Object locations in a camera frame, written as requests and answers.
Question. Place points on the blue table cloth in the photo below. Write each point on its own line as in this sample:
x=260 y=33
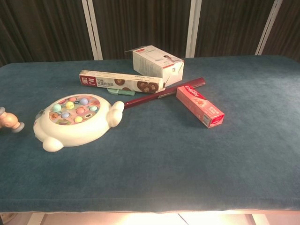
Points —
x=164 y=159

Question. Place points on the white metal frame post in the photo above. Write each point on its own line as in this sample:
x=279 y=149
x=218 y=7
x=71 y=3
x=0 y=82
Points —
x=269 y=28
x=92 y=28
x=195 y=28

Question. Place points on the red Colgate toothpaste box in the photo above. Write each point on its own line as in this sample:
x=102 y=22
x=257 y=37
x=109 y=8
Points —
x=199 y=105

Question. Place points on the white whack-a-mole toy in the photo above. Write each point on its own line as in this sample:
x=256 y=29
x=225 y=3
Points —
x=77 y=126

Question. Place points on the green plastic scraper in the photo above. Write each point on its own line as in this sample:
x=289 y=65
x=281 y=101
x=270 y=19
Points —
x=122 y=93

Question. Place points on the white product carton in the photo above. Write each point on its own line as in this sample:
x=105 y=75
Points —
x=150 y=62

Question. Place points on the long baking paper box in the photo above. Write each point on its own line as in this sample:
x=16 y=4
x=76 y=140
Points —
x=110 y=82

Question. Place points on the tan toy hammer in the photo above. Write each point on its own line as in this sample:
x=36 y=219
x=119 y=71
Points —
x=10 y=119

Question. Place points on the dark red long shoehorn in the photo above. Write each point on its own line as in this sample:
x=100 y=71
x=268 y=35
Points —
x=150 y=97

